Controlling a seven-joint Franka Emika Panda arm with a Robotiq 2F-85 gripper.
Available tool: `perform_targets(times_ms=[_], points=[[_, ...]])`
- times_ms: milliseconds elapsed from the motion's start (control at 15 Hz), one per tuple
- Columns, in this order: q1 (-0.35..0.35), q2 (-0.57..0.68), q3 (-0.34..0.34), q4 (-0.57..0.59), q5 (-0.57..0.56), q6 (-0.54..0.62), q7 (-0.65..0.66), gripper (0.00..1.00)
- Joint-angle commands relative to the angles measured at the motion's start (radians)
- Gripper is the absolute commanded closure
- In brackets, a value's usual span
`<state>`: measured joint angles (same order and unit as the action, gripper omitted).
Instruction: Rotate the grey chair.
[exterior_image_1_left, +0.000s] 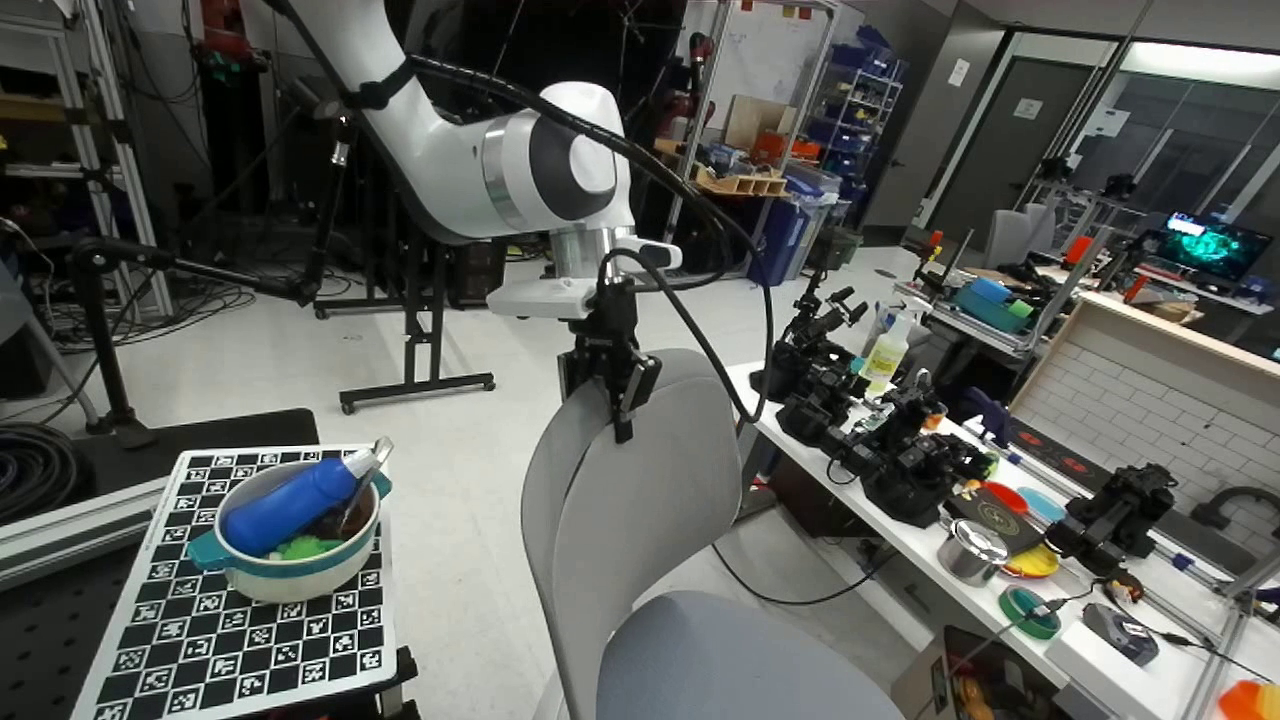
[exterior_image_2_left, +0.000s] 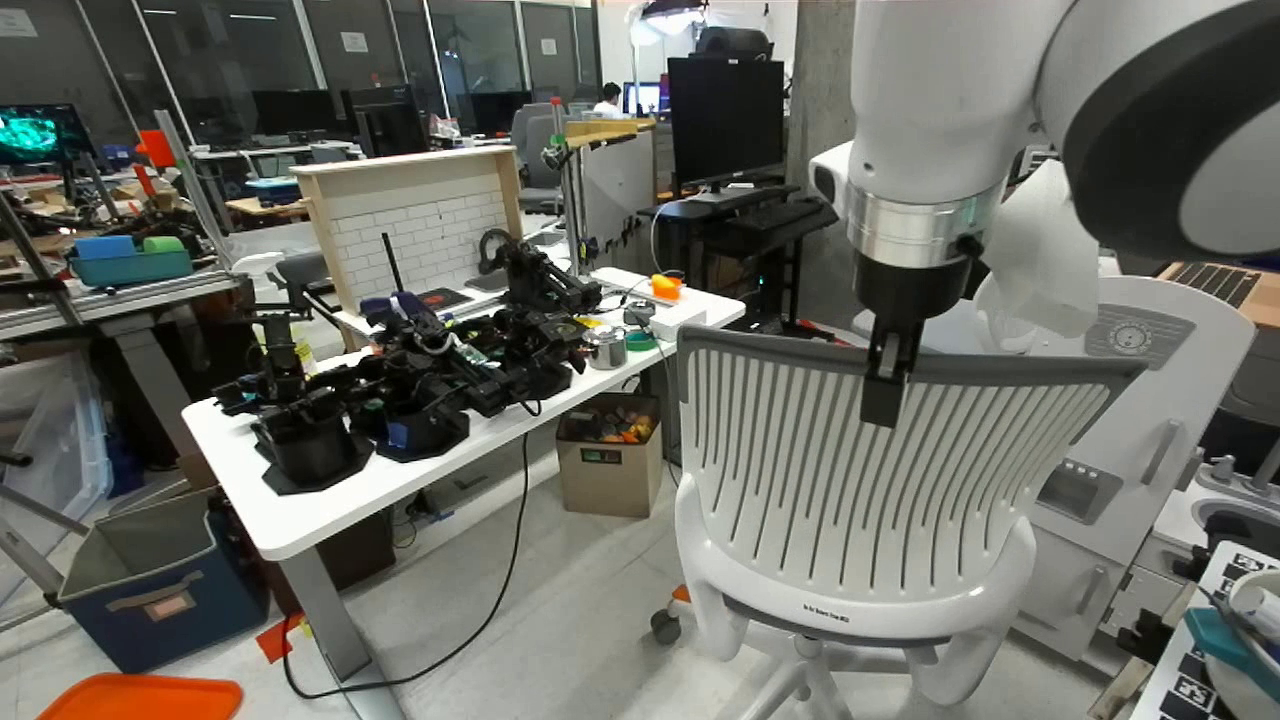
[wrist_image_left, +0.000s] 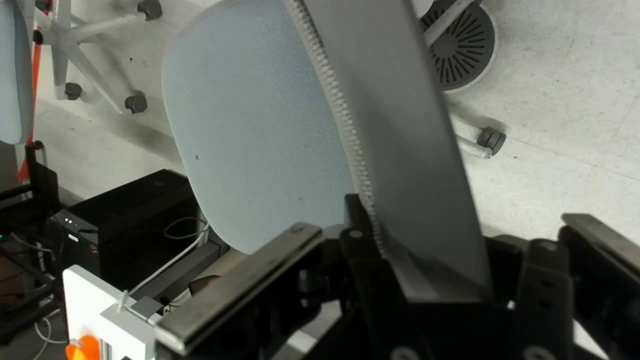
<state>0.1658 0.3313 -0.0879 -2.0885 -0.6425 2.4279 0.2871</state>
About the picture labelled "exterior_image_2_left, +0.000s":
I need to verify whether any black monitor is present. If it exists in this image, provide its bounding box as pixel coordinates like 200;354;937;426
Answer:
664;54;793;193

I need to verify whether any grey side table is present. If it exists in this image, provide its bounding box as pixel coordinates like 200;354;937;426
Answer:
0;265;251;474

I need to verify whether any teal plastic box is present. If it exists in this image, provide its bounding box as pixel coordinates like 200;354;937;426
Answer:
66;234;200;294

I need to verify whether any black camera rig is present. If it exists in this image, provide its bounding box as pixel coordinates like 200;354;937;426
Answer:
248;375;382;502

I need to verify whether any cardboard box with toys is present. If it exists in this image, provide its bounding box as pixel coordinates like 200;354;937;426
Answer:
554;396;668;519

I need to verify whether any black computer desk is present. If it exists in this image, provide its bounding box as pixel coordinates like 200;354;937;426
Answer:
651;180;850;335

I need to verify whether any wooden top table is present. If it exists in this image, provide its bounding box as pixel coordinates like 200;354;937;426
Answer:
561;117;659;265

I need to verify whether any monitor with green screen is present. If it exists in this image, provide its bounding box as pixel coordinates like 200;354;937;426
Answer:
0;101;71;176

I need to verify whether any black radio with antenna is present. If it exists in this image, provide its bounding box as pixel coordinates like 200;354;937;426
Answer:
378;228;457;354

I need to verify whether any small white box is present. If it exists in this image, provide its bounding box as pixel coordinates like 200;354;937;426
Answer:
649;296;713;349

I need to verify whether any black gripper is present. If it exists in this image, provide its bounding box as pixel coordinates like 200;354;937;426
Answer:
852;244;990;434

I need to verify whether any orange plastic lid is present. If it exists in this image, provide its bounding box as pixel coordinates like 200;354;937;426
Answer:
36;674;251;720

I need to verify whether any metal cup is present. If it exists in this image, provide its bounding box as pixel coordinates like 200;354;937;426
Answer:
593;328;631;375

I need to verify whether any black equipment pile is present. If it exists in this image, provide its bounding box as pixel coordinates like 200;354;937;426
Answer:
349;324;478;469

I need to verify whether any black power cable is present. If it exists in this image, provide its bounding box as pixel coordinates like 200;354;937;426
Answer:
277;426;538;704

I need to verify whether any blue storage bin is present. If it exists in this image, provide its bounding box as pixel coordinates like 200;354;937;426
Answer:
51;490;271;678

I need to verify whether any white desk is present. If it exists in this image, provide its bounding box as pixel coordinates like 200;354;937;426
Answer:
176;262;754;683

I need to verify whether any white pegboard wooden frame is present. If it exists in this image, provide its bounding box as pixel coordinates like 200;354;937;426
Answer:
288;141;529;321

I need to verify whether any black white checkerboard board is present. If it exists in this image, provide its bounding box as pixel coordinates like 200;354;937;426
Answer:
1127;535;1280;720

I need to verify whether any black robot device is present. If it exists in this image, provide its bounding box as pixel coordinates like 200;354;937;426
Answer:
463;228;607;407

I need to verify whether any white grey toy kitchen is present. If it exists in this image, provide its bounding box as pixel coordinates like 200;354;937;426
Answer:
958;255;1266;678

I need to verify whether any grey office chair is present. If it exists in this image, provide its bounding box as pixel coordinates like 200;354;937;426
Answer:
643;321;1152;720

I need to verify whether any white bowl teal rim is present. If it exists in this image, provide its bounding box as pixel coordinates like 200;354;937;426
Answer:
1177;569;1280;720

